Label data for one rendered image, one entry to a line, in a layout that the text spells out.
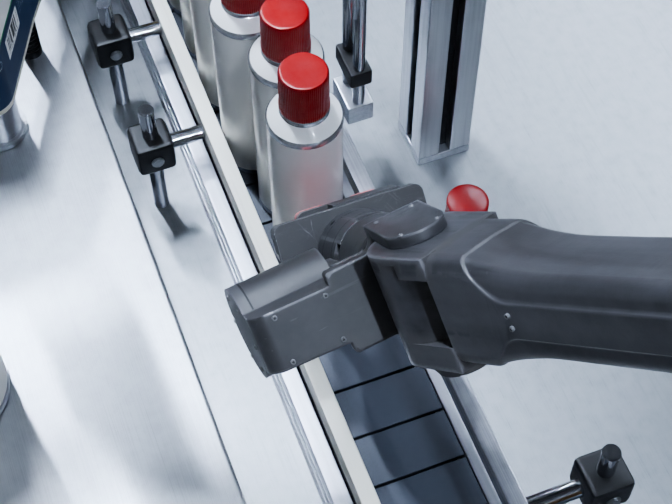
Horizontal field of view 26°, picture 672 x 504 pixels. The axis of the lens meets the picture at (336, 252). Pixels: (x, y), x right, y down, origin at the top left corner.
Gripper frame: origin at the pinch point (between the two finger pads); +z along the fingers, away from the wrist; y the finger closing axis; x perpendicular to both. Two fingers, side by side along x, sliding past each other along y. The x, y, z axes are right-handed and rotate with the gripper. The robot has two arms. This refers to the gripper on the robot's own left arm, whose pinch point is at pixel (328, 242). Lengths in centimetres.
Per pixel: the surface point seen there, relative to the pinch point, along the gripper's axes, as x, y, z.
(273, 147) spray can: -7.8, 2.8, -4.9
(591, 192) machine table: 3.9, -24.1, 10.4
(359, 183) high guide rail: -3.4, -3.2, -0.5
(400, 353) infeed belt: 9.1, -2.8, -0.2
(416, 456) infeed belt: 15.2, -0.8, -5.1
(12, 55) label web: -19.0, 16.7, 14.4
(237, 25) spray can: -16.2, 2.1, -0.6
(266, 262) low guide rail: 0.3, 4.2, 2.6
